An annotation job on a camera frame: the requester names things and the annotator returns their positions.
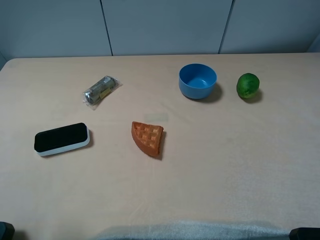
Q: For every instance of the black object bottom left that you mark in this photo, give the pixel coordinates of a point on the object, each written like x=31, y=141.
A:
x=7, y=231

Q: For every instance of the grey cloth at bottom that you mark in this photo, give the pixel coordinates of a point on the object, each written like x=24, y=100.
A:
x=194, y=230

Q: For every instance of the blue plastic bowl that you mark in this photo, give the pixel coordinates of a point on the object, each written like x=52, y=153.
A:
x=197, y=81

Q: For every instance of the plastic wrapped snack roll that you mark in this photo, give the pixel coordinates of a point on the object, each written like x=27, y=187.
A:
x=93, y=96

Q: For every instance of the black object bottom right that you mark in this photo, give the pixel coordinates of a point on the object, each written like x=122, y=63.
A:
x=305, y=233

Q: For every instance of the green lime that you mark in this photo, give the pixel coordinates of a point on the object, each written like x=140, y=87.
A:
x=247, y=85

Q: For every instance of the black and white eraser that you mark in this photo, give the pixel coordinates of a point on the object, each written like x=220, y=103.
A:
x=62, y=139

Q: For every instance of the black object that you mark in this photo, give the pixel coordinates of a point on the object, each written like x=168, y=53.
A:
x=305, y=233
x=7, y=231

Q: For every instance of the orange waffle wedge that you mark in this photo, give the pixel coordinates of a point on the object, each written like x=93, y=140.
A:
x=147, y=137

